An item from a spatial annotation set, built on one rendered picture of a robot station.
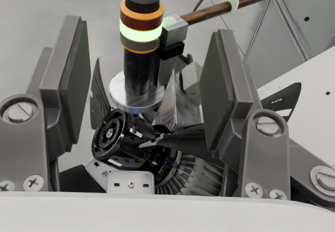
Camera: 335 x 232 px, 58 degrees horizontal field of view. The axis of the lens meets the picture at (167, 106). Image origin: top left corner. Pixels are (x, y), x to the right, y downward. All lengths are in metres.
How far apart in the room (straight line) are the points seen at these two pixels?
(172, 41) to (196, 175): 0.37
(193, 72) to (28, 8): 2.67
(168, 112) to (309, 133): 0.34
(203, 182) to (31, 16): 2.82
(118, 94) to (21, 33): 2.71
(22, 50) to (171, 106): 2.18
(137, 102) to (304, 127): 0.42
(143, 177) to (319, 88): 0.42
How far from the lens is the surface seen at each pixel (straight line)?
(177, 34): 0.35
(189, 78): 0.86
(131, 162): 0.61
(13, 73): 2.66
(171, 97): 0.82
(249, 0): 0.43
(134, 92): 0.37
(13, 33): 3.08
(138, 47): 0.32
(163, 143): 0.51
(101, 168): 0.70
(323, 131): 0.67
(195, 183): 0.66
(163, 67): 0.37
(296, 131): 0.70
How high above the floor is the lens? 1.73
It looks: 48 degrees down
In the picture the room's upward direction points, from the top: 10 degrees clockwise
